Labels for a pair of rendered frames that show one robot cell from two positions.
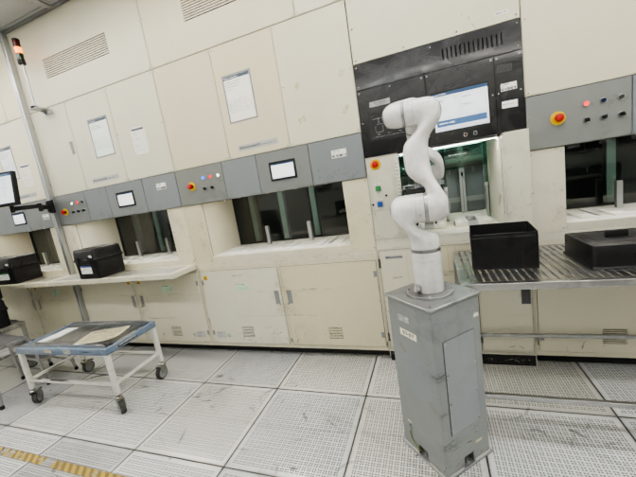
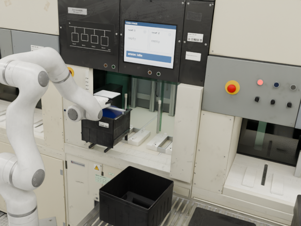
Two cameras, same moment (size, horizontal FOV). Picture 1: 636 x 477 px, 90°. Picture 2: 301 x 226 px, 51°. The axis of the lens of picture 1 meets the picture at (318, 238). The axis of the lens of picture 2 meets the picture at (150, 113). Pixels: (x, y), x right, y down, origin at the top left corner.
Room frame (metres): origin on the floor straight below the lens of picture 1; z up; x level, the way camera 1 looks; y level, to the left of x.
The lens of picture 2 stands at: (0.23, -0.99, 1.82)
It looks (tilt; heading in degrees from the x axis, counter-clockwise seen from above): 21 degrees down; 2
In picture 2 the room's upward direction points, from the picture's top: 3 degrees clockwise
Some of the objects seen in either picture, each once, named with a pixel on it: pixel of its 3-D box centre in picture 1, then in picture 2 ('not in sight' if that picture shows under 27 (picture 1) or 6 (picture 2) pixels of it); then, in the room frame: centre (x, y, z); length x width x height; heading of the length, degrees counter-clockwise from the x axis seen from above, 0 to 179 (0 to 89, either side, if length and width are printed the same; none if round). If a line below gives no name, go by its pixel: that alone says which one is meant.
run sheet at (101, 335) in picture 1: (102, 334); not in sight; (2.21, 1.66, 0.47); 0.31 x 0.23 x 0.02; 91
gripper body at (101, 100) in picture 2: not in sight; (96, 102); (1.83, -0.64, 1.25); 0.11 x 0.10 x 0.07; 159
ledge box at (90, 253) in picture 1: (98, 260); not in sight; (2.78, 1.94, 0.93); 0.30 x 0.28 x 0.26; 66
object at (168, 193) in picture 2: (501, 244); (136, 199); (1.55, -0.90, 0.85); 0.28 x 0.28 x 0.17; 64
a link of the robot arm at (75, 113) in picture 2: not in sight; (81, 110); (1.69, -0.59, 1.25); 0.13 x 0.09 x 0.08; 159
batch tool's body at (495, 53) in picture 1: (442, 207); (152, 120); (2.30, -0.93, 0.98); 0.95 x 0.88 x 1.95; 159
